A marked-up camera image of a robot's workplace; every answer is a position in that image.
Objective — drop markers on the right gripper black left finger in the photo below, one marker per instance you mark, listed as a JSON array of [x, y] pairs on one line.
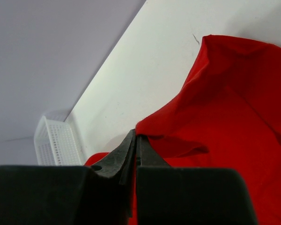
[[116, 176]]

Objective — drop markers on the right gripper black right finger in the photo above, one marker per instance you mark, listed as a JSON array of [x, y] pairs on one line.
[[146, 155]]

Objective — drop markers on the red t shirt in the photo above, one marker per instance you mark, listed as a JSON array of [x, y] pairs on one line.
[[221, 136]]

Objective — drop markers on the white plastic perforated basket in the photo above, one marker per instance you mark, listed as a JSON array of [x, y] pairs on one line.
[[56, 141]]

